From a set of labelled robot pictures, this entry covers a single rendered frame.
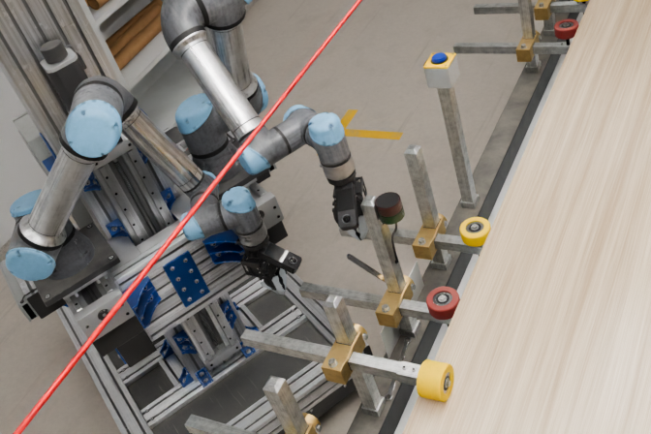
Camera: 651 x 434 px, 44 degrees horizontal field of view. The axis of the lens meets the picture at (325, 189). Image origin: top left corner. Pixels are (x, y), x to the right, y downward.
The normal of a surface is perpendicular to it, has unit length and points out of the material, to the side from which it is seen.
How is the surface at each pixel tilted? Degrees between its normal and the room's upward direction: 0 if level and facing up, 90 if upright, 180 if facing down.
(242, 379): 0
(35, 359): 0
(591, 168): 0
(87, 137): 85
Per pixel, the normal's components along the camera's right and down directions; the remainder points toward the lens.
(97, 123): 0.20, 0.49
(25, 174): 0.86, 0.09
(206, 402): -0.27, -0.75
